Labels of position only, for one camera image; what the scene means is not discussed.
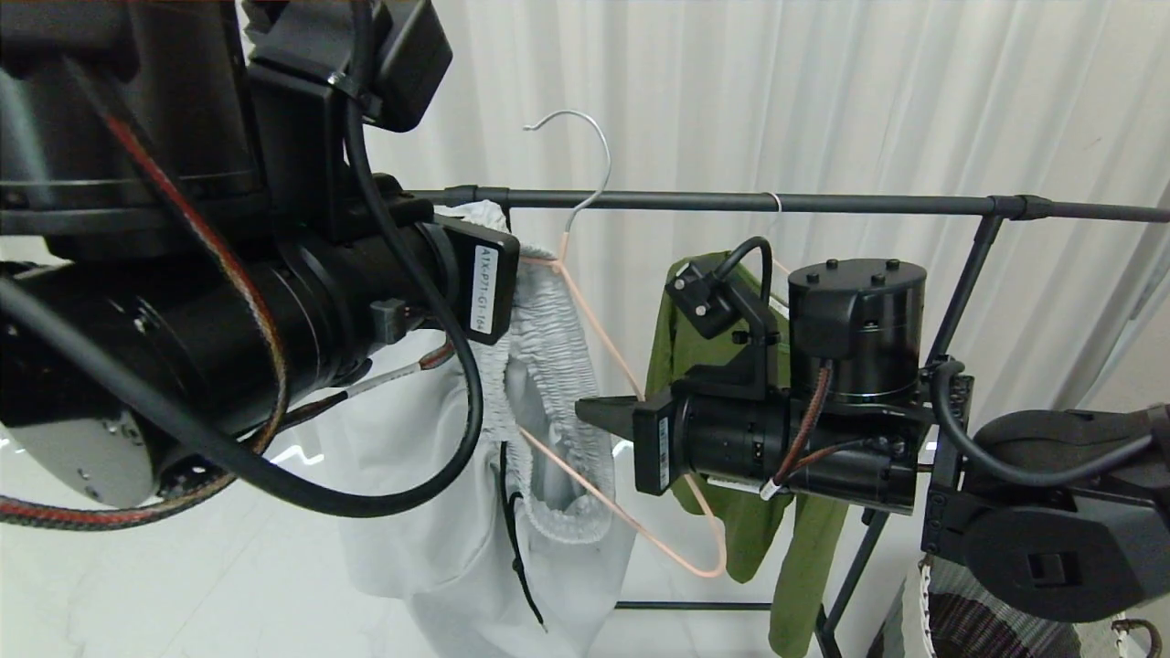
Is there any green printed shirt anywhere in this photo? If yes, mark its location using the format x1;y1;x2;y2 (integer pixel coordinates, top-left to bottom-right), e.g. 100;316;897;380
644;251;851;658

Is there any pink clothes hanger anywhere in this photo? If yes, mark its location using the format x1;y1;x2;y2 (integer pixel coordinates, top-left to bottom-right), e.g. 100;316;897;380
519;110;729;579
761;192;792;312

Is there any white laundry basket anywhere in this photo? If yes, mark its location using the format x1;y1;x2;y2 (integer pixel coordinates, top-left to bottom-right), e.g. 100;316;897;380
900;553;1162;658

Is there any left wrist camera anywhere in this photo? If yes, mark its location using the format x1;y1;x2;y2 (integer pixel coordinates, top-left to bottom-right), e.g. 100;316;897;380
242;0;453;243

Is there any black clothes rack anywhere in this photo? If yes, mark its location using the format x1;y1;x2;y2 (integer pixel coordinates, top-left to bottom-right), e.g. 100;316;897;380
407;186;1170;658

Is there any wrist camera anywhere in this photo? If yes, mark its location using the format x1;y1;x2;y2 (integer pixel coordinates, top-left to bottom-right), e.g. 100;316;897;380
242;0;453;243
665;254;789;403

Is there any pale grey garment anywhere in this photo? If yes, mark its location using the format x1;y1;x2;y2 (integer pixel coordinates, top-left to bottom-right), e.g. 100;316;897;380
315;201;638;658

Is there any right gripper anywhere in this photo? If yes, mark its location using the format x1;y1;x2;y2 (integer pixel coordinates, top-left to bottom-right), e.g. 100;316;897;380
633;388;933;515

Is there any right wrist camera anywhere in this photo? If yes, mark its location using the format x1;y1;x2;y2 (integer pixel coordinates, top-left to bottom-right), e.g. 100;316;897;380
665;254;789;403

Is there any white curtain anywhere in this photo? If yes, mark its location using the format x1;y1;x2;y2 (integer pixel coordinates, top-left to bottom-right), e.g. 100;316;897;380
361;0;1170;458

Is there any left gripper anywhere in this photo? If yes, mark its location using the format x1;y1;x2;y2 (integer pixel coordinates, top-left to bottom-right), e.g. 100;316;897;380
0;215;520;508

